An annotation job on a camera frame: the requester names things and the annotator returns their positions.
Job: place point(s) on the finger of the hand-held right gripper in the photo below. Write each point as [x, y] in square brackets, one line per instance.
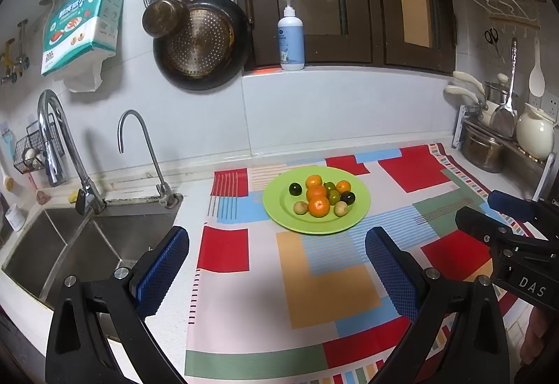
[474, 220]
[511, 203]

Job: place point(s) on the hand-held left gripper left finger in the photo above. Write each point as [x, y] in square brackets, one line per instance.
[161, 270]

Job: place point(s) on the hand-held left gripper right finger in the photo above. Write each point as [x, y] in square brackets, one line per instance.
[391, 275]

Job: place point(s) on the green plate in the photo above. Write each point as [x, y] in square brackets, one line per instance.
[359, 209]

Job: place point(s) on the tan round longan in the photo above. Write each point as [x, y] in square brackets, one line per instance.
[300, 208]
[340, 209]

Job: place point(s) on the dark purple plum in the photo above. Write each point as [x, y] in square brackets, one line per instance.
[348, 197]
[295, 189]

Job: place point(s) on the orange tangerine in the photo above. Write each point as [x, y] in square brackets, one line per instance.
[343, 186]
[313, 181]
[315, 193]
[319, 207]

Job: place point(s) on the small green tomato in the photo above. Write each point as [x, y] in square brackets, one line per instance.
[329, 186]

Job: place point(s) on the person's right hand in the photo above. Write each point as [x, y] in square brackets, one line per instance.
[537, 331]

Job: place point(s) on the steel cooking pot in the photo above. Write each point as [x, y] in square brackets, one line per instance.
[482, 150]

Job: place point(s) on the colourful patchwork table cloth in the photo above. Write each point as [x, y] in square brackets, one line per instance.
[332, 292]

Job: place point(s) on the steel kitchen sink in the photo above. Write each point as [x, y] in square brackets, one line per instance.
[100, 244]

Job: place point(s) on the white ceramic teapot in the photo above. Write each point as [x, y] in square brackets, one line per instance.
[535, 135]

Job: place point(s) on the thin gooseneck faucet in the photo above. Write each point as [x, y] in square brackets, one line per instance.
[168, 197]

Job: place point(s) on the steel skimmer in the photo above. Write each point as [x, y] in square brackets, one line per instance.
[502, 120]

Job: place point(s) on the white dish rack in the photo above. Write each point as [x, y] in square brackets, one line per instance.
[458, 126]

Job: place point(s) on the lidded steel pot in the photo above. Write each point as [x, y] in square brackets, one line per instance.
[495, 92]

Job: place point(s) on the white rice spoon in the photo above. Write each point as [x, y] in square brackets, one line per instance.
[536, 80]

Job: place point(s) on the large chrome faucet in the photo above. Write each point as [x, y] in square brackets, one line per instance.
[56, 166]

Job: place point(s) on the small white cup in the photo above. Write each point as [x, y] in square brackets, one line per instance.
[15, 218]

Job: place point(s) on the black scissors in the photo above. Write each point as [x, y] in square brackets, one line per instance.
[492, 37]

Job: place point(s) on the white plastic bag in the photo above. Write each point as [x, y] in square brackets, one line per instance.
[85, 77]

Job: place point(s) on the brass perforated colander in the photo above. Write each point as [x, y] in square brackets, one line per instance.
[201, 46]

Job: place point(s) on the black frying pan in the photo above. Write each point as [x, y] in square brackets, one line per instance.
[243, 39]

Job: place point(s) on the small brass pot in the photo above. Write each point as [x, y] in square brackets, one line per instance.
[163, 19]

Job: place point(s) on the white pump soap bottle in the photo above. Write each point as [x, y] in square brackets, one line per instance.
[291, 43]

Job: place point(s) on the teal tissue package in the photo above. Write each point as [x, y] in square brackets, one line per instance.
[78, 26]

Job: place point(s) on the white wall outlet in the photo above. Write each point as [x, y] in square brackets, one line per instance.
[551, 104]

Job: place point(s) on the brown wooden window frame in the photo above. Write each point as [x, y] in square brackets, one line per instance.
[371, 17]

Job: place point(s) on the yellow wall taps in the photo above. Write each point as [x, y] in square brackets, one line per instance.
[17, 61]

